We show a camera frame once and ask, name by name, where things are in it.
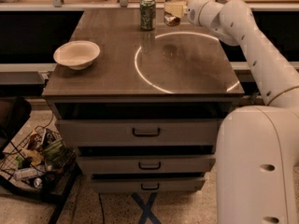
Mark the black wire basket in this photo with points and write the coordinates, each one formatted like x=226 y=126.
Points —
x=29 y=153

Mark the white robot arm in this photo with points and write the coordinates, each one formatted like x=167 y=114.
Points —
x=257 y=145

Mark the white paper bowl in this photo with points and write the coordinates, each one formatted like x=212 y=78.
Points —
x=77 y=55

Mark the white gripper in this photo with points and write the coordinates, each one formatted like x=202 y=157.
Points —
x=194 y=12

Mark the green snack bag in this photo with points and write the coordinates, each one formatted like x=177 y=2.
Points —
x=58 y=154

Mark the grey drawer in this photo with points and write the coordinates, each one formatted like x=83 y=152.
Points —
x=147 y=185
x=137 y=133
x=105 y=165

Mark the green soda can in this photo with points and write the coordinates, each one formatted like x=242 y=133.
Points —
x=147 y=14

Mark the grey drawer cabinet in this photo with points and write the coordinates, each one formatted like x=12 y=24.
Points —
x=168 y=74

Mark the clear plastic bottle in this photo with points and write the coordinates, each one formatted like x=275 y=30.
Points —
x=28 y=173

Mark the orange soda can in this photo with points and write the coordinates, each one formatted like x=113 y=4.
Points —
x=173 y=16

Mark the bottom grey drawer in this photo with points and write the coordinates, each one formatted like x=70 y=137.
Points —
x=147 y=185

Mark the top grey drawer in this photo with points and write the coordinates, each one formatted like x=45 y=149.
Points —
x=137 y=133

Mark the middle grey drawer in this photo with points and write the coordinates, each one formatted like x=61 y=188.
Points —
x=105 y=165

